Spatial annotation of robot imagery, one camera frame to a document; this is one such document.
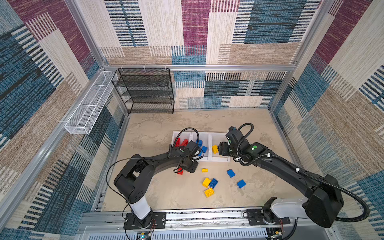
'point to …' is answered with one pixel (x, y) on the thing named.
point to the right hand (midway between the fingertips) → (223, 150)
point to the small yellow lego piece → (205, 170)
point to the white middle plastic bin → (205, 138)
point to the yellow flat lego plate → (209, 192)
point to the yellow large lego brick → (214, 149)
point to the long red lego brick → (177, 144)
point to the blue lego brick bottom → (213, 183)
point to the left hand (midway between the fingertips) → (193, 165)
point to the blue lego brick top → (200, 143)
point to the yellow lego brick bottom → (206, 182)
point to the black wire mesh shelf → (145, 90)
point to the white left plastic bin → (189, 135)
